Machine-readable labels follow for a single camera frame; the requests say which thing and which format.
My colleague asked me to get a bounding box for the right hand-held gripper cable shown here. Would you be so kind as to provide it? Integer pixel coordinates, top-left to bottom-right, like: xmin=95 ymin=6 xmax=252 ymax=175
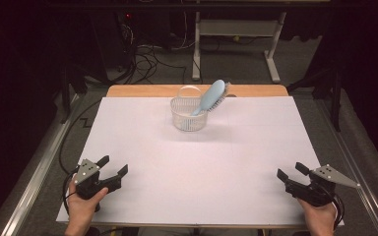
xmin=329 ymin=191 xmax=347 ymax=230

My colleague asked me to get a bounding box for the light blue hairbrush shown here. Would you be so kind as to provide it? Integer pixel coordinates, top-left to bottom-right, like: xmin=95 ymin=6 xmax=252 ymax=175
xmin=190 ymin=79 xmax=230 ymax=117

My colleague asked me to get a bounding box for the aluminium floor rail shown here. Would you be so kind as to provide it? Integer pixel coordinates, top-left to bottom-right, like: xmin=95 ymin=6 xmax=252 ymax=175
xmin=314 ymin=97 xmax=378 ymax=236
xmin=0 ymin=93 xmax=81 ymax=236

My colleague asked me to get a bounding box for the white plastic mesh basket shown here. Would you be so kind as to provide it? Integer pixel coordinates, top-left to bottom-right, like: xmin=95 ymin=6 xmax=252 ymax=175
xmin=169 ymin=85 xmax=210 ymax=133

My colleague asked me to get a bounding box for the person's left hand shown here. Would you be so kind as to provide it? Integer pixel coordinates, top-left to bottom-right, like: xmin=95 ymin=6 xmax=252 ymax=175
xmin=66 ymin=179 xmax=109 ymax=230

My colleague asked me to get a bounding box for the white table cover board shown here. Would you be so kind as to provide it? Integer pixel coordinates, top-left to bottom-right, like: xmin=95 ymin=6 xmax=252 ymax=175
xmin=56 ymin=95 xmax=345 ymax=227

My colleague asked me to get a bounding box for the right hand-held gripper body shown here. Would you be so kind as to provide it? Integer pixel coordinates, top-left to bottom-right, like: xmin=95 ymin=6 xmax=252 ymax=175
xmin=284 ymin=163 xmax=362 ymax=207

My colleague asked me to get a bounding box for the left hand-held gripper cable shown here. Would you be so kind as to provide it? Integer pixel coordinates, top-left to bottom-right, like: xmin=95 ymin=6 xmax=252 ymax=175
xmin=61 ymin=168 xmax=81 ymax=216

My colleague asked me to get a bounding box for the white metal desk frame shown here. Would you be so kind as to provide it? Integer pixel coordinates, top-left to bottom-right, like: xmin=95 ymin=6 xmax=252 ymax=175
xmin=191 ymin=11 xmax=288 ymax=85

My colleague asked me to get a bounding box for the bundle of black floor cables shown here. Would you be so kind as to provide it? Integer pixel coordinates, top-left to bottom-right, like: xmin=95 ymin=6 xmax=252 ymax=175
xmin=111 ymin=42 xmax=189 ymax=86

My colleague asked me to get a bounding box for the long black floor cable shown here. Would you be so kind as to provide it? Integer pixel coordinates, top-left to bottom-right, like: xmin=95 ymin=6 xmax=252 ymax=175
xmin=58 ymin=98 xmax=102 ymax=176

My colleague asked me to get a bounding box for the black metal stand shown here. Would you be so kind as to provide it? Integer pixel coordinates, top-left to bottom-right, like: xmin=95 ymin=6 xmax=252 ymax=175
xmin=59 ymin=62 xmax=89 ymax=125
xmin=286 ymin=63 xmax=344 ymax=133

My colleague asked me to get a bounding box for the black computer tower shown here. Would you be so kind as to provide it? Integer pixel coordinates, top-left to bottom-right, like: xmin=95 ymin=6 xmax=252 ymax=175
xmin=88 ymin=9 xmax=136 ymax=72

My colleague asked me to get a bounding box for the hand-held gripper cable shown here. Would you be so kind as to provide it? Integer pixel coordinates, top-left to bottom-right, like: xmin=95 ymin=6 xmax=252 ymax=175
xmin=329 ymin=191 xmax=347 ymax=230
xmin=61 ymin=168 xmax=81 ymax=216

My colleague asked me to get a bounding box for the person's right hand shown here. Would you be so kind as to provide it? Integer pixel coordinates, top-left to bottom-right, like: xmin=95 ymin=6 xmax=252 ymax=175
xmin=296 ymin=196 xmax=338 ymax=234

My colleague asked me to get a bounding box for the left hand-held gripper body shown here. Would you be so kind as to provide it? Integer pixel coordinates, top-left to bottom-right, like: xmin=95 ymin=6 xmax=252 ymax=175
xmin=73 ymin=158 xmax=112 ymax=213

